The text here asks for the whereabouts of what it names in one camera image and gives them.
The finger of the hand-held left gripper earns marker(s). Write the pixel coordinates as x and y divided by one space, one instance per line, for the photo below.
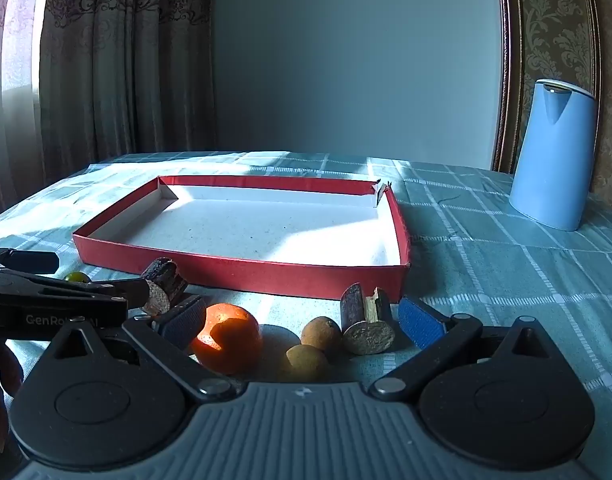
30 261
100 292

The yellow-green tomato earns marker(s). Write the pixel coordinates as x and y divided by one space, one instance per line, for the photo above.
77 277

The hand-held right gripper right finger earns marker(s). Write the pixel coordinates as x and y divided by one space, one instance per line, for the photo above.
422 322

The red cardboard box lid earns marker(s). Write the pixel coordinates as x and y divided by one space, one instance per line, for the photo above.
266 230

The light blue kettle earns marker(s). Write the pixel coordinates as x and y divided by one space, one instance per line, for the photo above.
551 160

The dark wooden wall moulding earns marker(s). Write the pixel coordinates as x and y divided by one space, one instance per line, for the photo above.
508 60

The beige patterned curtain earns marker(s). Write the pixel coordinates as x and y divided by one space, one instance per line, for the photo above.
125 60

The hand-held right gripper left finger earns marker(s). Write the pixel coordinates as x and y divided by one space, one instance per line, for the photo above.
184 321

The brown longan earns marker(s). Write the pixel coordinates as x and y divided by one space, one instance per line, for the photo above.
307 363
322 333

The teal checked tablecloth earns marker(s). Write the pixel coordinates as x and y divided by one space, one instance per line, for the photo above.
496 270

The sheer white curtain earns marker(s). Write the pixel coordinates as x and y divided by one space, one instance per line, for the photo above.
8 85

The orange mandarin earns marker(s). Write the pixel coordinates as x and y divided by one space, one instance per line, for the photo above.
235 342

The notched dark sugarcane piece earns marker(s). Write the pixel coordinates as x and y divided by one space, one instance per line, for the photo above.
368 336

